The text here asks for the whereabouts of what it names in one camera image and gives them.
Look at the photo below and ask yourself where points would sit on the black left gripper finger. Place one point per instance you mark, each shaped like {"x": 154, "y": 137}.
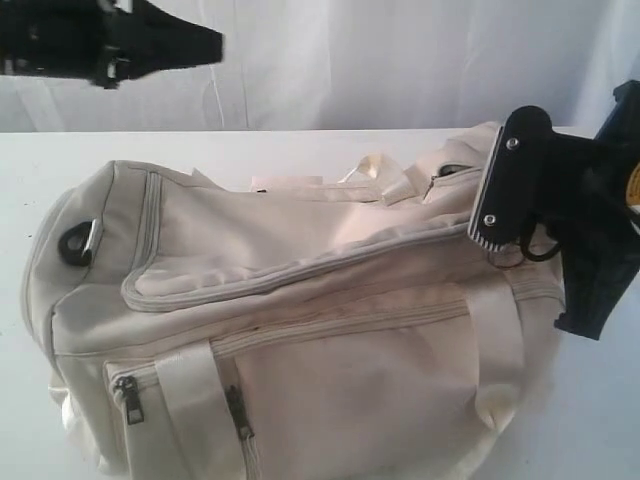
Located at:
{"x": 150, "y": 40}

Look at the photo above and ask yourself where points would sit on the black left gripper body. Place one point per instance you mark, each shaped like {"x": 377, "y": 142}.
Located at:
{"x": 70, "y": 40}

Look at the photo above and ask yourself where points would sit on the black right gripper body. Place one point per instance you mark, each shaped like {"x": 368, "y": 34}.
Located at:
{"x": 582, "y": 212}

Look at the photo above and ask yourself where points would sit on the cream canvas duffel bag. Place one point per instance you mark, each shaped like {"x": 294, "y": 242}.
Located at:
{"x": 300, "y": 330}

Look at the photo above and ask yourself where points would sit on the white curtain backdrop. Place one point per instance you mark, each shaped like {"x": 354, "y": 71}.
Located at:
{"x": 296, "y": 65}

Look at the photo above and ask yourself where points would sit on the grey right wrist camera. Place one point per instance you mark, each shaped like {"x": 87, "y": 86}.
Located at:
{"x": 526, "y": 148}

